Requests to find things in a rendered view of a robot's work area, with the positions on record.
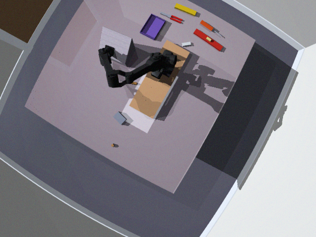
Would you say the purple tray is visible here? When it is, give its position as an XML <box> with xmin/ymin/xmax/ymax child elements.
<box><xmin>140</xmin><ymin>13</ymin><xmax>166</xmax><ymax>40</ymax></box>

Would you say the tan rectangular floor panel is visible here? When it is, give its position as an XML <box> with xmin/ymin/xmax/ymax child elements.
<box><xmin>129</xmin><ymin>40</ymin><xmax>190</xmax><ymax>119</ymax></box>

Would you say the yellow rectangular bar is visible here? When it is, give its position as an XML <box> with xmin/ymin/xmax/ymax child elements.
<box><xmin>175</xmin><ymin>3</ymin><xmax>197</xmax><ymax>16</ymax></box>

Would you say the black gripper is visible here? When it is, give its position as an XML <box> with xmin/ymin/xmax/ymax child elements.
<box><xmin>151</xmin><ymin>50</ymin><xmax>173</xmax><ymax>79</ymax></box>

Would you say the orange-handled awl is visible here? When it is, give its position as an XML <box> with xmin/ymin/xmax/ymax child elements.
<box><xmin>200</xmin><ymin>20</ymin><xmax>222</xmax><ymax>37</ymax></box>

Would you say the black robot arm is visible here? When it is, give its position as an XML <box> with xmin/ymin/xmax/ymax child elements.
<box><xmin>98</xmin><ymin>45</ymin><xmax>177</xmax><ymax>88</ymax></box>

